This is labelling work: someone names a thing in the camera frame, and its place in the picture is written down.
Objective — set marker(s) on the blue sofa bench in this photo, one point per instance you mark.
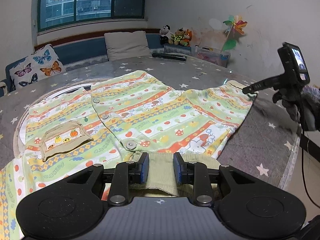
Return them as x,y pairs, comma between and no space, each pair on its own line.
82,47

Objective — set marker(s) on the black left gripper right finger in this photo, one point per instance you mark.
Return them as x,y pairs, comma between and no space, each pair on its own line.
184,172

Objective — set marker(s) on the clear plastic storage box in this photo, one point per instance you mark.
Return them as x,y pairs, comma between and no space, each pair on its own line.
212,55

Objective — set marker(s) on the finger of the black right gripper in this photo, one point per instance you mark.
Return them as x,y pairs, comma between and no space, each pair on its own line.
262,85

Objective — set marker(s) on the brown bear plush toy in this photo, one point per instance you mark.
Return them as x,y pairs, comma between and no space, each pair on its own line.
177,37

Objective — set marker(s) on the colourful paper pinwheel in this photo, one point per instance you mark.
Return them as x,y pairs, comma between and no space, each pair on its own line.
235,27

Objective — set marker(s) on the beige sofa pillow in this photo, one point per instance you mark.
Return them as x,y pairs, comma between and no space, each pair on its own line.
124,45

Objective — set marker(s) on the patterned green children's cardigan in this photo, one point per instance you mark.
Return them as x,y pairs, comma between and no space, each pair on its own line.
116,121

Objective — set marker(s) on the black remote control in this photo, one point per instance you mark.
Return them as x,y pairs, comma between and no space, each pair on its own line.
169,56

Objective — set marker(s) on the gloved right hand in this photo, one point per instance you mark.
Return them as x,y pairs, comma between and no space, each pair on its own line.
305,110

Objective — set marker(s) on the orange fox plush toy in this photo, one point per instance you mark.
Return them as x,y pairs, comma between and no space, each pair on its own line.
187,38

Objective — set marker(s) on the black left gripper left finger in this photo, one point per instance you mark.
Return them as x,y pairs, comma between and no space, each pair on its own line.
138,170

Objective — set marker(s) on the window with green frame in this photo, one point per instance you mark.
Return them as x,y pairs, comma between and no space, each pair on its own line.
57,13

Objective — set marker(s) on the butterfly print pillow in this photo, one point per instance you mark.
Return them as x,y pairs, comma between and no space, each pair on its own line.
42,64

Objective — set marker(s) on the panda plush toy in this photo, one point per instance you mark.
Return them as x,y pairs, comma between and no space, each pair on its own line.
164,34

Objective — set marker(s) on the grey star-pattern tablecloth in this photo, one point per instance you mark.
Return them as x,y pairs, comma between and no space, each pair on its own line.
263,146

